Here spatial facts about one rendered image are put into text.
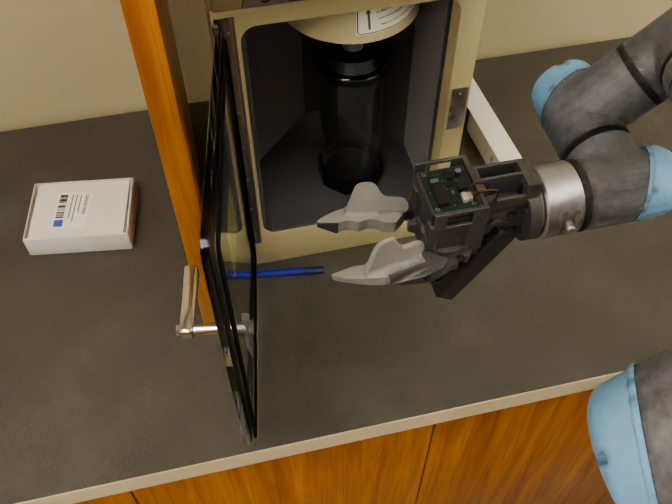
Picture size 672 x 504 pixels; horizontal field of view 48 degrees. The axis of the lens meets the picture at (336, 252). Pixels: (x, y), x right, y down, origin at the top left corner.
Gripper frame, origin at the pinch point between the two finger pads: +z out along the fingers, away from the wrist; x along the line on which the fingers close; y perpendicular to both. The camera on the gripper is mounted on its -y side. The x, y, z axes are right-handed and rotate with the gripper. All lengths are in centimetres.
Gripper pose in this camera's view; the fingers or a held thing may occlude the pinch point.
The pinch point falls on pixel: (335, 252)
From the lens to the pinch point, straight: 74.9
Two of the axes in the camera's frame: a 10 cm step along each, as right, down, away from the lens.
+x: 2.3, 7.7, -5.9
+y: 0.0, -6.1, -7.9
